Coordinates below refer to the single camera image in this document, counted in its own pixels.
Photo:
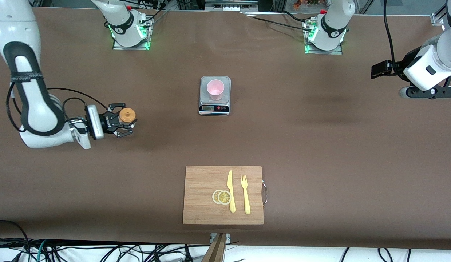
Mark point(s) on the aluminium frame profile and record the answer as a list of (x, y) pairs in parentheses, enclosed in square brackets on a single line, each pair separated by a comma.
[(437, 19)]

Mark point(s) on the pink plastic cup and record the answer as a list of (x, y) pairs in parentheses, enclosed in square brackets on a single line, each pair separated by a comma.
[(215, 89)]

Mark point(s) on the lemon slice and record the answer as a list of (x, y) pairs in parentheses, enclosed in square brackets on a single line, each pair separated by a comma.
[(224, 197), (214, 197)]

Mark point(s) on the aluminium left arm base plate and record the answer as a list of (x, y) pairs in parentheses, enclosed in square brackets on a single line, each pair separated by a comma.
[(320, 52)]

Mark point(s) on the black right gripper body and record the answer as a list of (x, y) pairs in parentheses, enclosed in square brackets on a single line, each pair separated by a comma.
[(108, 122)]

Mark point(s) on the silver digital kitchen scale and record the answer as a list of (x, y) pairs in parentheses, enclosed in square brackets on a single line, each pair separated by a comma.
[(214, 108)]

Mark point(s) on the yellow plastic knife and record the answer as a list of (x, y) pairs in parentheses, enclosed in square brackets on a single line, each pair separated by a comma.
[(232, 203)]

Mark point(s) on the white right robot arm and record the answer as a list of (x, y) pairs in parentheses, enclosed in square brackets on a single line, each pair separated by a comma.
[(28, 109)]

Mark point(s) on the metal table edge bracket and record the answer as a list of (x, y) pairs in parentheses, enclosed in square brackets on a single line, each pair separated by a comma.
[(228, 238)]

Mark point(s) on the wooden beam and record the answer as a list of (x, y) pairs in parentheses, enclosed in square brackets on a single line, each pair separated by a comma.
[(216, 251)]

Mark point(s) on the bamboo cutting board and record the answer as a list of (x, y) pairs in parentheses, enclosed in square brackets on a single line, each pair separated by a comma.
[(200, 196)]

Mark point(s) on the translucent sauce bottle orange cap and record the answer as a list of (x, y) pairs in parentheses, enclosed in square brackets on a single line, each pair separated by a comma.
[(125, 117)]

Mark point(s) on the aluminium right arm base plate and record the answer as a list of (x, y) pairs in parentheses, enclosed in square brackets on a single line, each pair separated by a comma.
[(130, 48)]

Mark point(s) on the yellow plastic fork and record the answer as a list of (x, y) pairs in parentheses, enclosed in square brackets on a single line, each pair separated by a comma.
[(246, 203)]

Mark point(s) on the white power strip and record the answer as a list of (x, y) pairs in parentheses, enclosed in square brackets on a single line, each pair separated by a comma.
[(230, 6)]

